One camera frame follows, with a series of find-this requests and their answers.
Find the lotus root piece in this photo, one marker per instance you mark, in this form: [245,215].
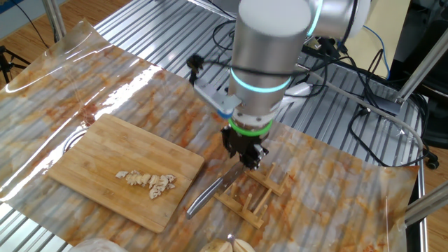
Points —
[122,174]

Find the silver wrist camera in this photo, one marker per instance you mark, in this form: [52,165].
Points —
[217,96]

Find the metal clamp stand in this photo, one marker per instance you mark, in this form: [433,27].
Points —
[329,47]

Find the wooden peg rack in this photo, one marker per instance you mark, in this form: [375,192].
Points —
[245,210]

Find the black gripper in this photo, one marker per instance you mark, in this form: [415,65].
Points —
[243,141]

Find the bamboo cutting board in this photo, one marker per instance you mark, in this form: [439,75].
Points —
[105,150]

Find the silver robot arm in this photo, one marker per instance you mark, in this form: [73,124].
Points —
[269,52]

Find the black tripod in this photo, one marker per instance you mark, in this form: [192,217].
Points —
[4,63]

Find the grey post foot bracket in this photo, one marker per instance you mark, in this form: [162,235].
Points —
[385,105]

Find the black office chair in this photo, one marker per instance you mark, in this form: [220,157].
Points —
[439,122]

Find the lotus slice with holes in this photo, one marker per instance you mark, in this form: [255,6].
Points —
[132,178]
[153,180]
[145,179]
[170,179]
[154,193]

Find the pale lotus wedge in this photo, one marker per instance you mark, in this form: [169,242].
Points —
[243,246]

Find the steel cleaver knife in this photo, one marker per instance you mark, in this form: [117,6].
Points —
[203,201]

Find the aluminium frame post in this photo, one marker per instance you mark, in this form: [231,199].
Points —
[56,17]
[427,203]
[420,66]

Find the marble pattern plastic sheet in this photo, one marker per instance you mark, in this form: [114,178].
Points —
[315,196]

